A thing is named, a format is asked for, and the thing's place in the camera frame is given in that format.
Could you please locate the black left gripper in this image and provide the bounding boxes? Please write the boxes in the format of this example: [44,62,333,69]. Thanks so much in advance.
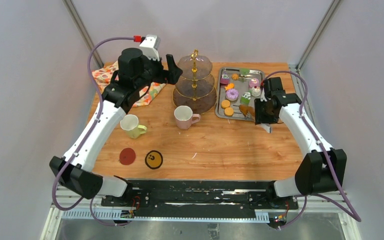
[135,51,183,91]

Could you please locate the long metal tongs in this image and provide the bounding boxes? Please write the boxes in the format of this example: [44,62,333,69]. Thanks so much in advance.
[246,112,273,134]

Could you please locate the brown bread roll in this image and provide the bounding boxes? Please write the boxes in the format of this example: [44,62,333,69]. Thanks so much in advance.
[239,104,255,120]

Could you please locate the green square cake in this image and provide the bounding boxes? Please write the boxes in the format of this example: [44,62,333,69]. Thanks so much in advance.
[240,91,252,106]

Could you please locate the three-tier glass cake stand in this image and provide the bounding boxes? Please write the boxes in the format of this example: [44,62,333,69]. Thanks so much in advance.
[172,49,217,114]

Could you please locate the orange round biscuit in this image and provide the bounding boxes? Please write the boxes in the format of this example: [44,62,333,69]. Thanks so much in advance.
[220,99,231,109]
[224,107,235,117]

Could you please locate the purple frosted donut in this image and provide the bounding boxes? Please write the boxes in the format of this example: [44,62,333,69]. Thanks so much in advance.
[225,88,239,101]

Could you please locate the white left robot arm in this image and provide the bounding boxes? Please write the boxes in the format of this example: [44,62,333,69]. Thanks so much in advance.
[49,47,183,207]

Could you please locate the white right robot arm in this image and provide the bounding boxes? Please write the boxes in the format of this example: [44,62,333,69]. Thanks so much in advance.
[254,77,347,209]

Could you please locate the white cream cupcake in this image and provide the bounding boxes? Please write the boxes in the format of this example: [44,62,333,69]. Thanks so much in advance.
[250,86,262,97]

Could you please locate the metal serving tray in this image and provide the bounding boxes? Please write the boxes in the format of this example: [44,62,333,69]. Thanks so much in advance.
[214,66,265,122]

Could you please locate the pink mug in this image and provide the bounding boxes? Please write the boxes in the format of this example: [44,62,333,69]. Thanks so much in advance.
[173,105,201,130]

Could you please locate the small orange flower cookie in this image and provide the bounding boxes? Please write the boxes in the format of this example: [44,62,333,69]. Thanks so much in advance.
[231,73,240,81]

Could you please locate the magenta square cake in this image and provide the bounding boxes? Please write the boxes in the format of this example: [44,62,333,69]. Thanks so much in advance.
[219,73,230,85]

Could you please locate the white cup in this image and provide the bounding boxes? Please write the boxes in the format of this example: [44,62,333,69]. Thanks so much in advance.
[120,114,148,139]

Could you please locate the floral orange cloth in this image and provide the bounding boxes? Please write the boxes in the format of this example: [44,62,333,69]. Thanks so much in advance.
[91,62,166,108]

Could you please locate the red round coaster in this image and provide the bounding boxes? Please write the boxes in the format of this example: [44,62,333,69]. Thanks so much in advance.
[118,147,136,166]

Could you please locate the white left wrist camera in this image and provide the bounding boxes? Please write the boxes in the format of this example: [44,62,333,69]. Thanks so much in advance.
[139,34,161,61]

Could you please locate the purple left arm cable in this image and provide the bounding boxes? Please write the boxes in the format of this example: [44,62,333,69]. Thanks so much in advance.
[51,35,143,227]

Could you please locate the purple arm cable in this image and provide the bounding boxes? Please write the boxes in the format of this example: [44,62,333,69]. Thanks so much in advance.
[51,35,143,227]
[260,70,362,223]

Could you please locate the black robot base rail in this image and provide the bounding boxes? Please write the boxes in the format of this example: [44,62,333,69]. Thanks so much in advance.
[98,180,299,219]

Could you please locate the aluminium frame post right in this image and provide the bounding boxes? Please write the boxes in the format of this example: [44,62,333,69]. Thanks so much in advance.
[295,0,342,72]

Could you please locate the aluminium frame post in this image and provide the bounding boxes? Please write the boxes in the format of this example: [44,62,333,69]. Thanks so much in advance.
[62,0,95,51]
[295,0,342,72]

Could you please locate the aluminium frame post left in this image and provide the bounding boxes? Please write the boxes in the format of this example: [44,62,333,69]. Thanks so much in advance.
[62,0,95,51]

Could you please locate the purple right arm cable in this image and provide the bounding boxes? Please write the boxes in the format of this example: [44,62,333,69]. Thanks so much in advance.
[260,70,362,223]

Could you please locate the white slotted cable duct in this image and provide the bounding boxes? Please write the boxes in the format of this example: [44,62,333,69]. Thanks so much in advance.
[62,208,271,223]

